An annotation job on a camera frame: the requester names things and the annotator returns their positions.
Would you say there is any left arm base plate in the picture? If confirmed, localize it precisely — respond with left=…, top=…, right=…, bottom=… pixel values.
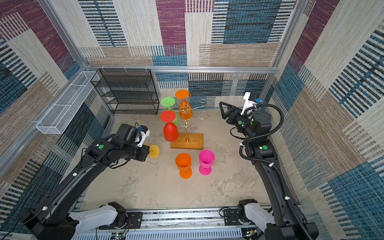
left=122, top=212, right=144, bottom=230

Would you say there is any green wine glass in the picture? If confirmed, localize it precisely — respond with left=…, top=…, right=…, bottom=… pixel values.
left=161, top=97, right=180, bottom=126

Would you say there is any orange wine glass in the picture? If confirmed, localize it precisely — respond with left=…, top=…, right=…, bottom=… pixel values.
left=175, top=153, right=193, bottom=179
left=175, top=90, right=193, bottom=120

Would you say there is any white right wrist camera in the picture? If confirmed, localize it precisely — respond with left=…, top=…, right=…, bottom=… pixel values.
left=241, top=92, right=263, bottom=115

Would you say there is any magenta wine glass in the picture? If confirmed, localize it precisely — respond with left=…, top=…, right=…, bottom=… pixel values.
left=199, top=150, right=215, bottom=176

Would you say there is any black wire shelf rack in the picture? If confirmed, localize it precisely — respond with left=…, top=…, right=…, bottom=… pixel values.
left=91, top=69, right=160, bottom=115

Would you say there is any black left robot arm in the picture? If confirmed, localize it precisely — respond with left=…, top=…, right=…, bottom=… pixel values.
left=19, top=124, right=150, bottom=240

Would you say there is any white wire mesh basket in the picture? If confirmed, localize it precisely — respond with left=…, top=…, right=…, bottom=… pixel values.
left=36, top=71, right=96, bottom=135

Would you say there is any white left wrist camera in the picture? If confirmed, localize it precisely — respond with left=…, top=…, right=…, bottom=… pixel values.
left=135, top=125, right=150, bottom=148

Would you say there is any orange wine glass back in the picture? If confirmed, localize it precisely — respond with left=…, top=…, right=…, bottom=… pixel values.
left=175, top=90, right=193, bottom=120

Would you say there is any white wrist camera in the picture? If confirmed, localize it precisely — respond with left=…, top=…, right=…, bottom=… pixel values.
left=135, top=125, right=150, bottom=148
left=241, top=92, right=263, bottom=115

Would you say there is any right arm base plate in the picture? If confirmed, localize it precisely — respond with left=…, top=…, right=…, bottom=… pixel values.
left=219, top=208, right=256, bottom=226

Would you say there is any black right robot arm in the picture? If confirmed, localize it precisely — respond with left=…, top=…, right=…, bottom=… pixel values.
left=219, top=102, right=319, bottom=240

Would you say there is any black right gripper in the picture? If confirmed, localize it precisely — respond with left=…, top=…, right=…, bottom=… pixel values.
left=218, top=101, right=255, bottom=140

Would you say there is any yellow wine glass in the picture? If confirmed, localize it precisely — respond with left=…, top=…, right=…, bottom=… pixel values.
left=145, top=144, right=160, bottom=159

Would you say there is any red wine glass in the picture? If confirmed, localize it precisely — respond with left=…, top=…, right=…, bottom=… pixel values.
left=161, top=110, right=179, bottom=142

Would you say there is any aluminium front rail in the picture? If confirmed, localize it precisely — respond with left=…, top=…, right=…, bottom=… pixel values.
left=50, top=206, right=316, bottom=240

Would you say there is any gold wire wine glass rack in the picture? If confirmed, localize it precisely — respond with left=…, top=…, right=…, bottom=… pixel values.
left=171, top=91, right=209, bottom=150

